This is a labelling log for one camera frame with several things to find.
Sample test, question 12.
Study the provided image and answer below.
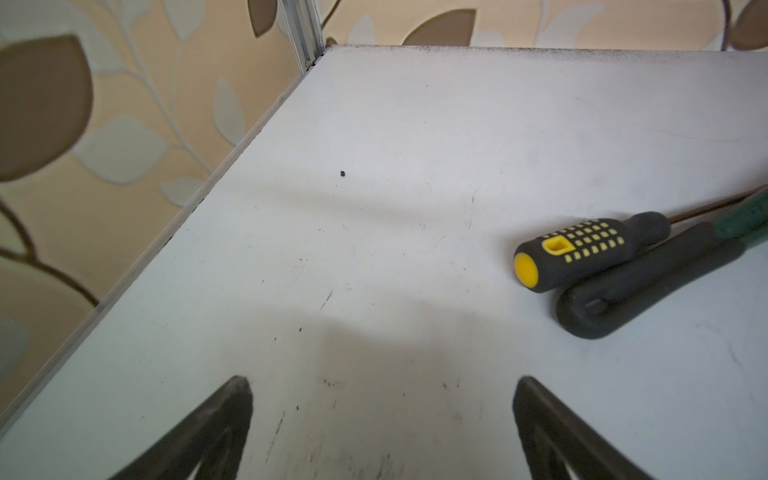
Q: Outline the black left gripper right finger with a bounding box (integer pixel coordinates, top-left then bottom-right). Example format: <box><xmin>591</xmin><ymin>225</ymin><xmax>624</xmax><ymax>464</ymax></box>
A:
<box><xmin>512</xmin><ymin>376</ymin><xmax>650</xmax><ymax>480</ymax></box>

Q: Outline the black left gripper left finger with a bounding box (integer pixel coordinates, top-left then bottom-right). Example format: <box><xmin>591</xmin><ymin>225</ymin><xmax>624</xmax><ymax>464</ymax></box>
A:
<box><xmin>113</xmin><ymin>376</ymin><xmax>253</xmax><ymax>479</ymax></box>

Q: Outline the green black rivet tool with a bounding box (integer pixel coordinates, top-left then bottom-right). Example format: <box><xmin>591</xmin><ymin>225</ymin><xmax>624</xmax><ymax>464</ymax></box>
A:
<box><xmin>555</xmin><ymin>188</ymin><xmax>767</xmax><ymax>340</ymax></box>

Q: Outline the black yellow screwdriver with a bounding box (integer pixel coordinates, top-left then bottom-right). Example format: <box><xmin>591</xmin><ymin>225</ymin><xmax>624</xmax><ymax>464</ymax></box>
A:
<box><xmin>512</xmin><ymin>185</ymin><xmax>766</xmax><ymax>293</ymax></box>

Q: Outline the aluminium frame post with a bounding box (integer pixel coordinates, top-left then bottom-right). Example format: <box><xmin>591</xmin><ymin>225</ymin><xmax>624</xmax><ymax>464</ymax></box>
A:
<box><xmin>278</xmin><ymin>0</ymin><xmax>326</xmax><ymax>75</ymax></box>

